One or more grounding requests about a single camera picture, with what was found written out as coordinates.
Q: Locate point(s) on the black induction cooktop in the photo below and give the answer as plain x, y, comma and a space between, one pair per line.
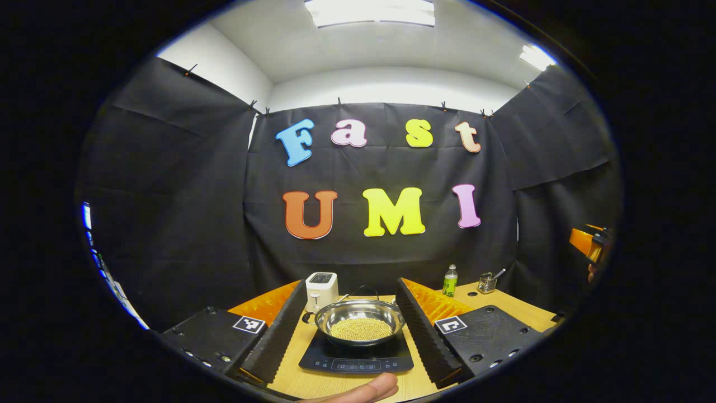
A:
352, 358

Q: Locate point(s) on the metal mesh utensil holder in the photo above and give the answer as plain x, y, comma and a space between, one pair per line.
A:
486, 284

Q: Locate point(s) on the stainless steel pot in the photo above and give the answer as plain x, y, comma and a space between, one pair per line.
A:
358, 310

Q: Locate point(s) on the white toaster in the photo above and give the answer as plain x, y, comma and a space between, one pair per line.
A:
321, 288

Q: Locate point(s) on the long ceiling light panel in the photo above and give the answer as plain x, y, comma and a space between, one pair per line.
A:
369, 12

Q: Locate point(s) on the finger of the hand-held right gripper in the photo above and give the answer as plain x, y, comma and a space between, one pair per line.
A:
582, 242

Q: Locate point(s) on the black backdrop cloth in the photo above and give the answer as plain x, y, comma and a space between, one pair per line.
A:
380, 168

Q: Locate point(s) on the pile of soybeans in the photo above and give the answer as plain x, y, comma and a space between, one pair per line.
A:
361, 329

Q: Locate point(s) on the metal spoon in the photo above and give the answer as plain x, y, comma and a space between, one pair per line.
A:
499, 273

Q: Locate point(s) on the small ceiling light panel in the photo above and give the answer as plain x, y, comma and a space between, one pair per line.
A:
538, 57

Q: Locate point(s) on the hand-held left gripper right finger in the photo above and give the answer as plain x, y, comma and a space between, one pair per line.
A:
422, 336

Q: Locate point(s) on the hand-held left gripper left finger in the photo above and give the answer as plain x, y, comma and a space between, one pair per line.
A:
277, 336

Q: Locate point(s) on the green drink bottle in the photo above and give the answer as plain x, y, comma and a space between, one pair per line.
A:
450, 282

